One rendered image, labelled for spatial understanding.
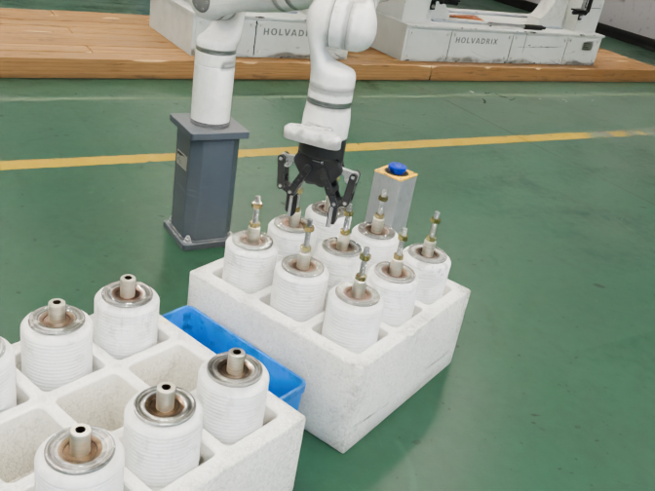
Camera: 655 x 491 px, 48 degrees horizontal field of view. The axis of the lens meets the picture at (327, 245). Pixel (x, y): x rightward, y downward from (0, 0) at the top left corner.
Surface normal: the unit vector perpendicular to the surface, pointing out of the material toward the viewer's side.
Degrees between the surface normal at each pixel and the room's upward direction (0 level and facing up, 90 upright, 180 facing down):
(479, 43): 90
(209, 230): 90
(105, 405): 90
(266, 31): 90
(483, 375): 0
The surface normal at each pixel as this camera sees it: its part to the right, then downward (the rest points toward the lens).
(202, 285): -0.59, 0.28
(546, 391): 0.15, -0.88
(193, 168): -0.25, 0.39
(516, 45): 0.50, 0.46
